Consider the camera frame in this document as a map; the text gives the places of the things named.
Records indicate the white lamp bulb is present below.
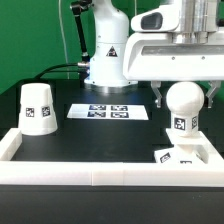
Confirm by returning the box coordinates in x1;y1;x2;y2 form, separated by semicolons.
166;82;204;137

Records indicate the white U-shaped fence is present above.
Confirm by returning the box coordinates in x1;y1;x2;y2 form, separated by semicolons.
0;128;224;187

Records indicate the white marker sheet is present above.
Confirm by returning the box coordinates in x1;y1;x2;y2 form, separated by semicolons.
67;104;148;120

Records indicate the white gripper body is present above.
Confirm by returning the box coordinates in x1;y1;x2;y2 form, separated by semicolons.
123;31;224;81

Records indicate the black cable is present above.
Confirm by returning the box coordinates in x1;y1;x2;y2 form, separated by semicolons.
34;61;91;80

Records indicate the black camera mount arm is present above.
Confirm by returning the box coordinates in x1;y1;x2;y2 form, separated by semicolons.
70;0;92;62

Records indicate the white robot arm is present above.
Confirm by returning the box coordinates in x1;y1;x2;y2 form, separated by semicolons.
84;0;224;103

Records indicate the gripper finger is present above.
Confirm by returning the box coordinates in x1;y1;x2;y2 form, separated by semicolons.
151;81;162;108
206;81;221;108

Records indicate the white lamp base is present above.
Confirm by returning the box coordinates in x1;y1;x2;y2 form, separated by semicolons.
154;128;204;165

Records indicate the white lamp shade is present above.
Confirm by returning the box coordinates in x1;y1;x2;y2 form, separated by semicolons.
18;83;58;136

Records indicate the white cable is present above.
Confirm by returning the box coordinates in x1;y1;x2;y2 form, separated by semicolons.
57;0;71;80

